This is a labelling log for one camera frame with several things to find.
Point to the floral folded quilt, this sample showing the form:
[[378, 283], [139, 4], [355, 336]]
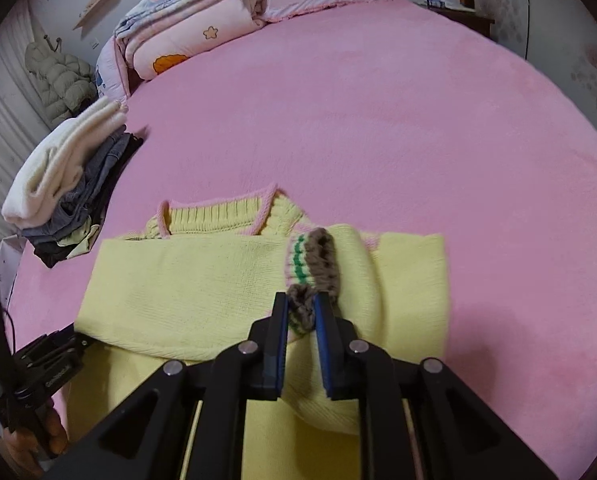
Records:
[[188, 25]]

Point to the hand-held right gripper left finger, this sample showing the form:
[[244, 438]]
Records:
[[278, 345]]

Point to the person's left hand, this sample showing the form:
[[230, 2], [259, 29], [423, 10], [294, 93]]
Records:
[[54, 427]]

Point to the green puffer jacket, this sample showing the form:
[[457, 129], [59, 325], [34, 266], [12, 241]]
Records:
[[61, 85]]

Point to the wooden nightstand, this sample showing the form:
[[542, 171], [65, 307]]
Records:
[[473, 22]]

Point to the wooden wall shelf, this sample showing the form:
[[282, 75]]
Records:
[[101, 2]]

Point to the pale yellow folded garment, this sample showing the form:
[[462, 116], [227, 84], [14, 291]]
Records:
[[81, 237]]

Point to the small blue box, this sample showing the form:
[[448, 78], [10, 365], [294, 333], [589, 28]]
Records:
[[435, 4]]

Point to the white folded sweater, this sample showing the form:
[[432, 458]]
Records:
[[53, 160]]

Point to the white gift bag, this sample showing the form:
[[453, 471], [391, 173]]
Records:
[[6, 260]]

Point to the floral wardrobe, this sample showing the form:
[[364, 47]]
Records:
[[553, 20]]

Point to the pale floral curtain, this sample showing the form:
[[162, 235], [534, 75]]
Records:
[[3, 125]]

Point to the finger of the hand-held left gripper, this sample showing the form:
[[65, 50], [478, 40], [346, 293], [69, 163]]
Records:
[[58, 342]]

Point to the black folded garment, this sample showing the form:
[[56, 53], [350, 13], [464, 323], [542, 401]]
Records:
[[53, 257]]

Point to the white cushion with blue print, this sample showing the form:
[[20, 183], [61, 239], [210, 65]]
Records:
[[109, 67]]

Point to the grey folded jeans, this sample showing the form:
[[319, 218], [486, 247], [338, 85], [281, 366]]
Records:
[[101, 165]]

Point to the yellow knit sweater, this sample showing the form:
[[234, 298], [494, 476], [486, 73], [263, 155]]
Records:
[[178, 285]]

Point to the white paper sheet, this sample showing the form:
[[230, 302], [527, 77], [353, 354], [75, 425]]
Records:
[[458, 7]]

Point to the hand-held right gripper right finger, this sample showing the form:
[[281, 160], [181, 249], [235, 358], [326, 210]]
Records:
[[323, 345]]

